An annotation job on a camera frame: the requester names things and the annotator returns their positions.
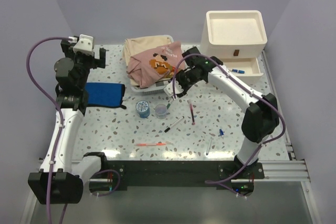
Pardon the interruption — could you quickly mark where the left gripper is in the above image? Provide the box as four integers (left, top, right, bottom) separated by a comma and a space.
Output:
61, 41, 105, 89

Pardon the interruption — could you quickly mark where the green capped white marker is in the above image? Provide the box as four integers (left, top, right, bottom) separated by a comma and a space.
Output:
166, 98, 174, 109

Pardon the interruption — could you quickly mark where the white laundry basket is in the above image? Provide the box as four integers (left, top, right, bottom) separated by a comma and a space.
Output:
127, 34, 184, 97

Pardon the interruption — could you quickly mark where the magenta pen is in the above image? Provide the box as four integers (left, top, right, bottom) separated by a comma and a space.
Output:
187, 100, 195, 125

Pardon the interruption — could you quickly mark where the black capped white marker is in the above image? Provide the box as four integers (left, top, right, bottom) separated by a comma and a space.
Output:
164, 116, 184, 133

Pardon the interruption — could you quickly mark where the pink printed t-shirt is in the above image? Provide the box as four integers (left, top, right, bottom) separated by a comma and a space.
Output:
127, 41, 185, 88

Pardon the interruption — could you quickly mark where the orange pen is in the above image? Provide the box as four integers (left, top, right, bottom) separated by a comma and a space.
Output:
135, 143, 166, 147

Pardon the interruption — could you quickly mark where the blue capped white marker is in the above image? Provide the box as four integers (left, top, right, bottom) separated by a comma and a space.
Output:
231, 69, 245, 74

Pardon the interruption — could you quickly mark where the white drawer cabinet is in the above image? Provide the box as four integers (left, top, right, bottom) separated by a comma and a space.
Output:
200, 10, 267, 85

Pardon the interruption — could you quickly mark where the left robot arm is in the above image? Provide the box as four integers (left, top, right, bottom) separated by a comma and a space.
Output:
28, 35, 109, 205

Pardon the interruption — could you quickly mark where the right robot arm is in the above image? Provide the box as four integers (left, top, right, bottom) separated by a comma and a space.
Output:
164, 47, 279, 178

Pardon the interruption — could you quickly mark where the clear plastic cup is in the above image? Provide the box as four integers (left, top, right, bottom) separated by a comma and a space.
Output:
154, 104, 167, 119

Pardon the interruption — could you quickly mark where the blue round tin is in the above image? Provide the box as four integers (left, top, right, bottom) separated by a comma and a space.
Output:
135, 100, 150, 118

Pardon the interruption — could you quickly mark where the blue cloth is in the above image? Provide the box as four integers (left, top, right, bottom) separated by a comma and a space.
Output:
86, 82, 127, 109

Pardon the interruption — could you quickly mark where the white slim pen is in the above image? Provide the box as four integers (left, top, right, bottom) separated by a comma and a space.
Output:
205, 137, 213, 156

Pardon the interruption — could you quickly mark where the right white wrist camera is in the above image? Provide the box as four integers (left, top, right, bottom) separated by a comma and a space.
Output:
163, 80, 183, 98

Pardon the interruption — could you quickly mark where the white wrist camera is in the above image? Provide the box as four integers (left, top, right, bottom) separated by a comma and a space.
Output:
73, 34, 94, 53
163, 80, 183, 98

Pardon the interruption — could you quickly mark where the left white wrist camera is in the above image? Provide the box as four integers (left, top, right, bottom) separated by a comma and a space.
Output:
73, 34, 94, 53

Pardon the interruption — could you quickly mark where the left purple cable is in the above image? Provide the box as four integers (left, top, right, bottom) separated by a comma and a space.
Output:
27, 37, 121, 224

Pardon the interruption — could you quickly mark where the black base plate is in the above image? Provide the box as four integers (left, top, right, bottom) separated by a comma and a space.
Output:
78, 159, 264, 191

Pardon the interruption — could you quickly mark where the aluminium rail frame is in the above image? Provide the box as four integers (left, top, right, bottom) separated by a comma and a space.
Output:
19, 40, 320, 224

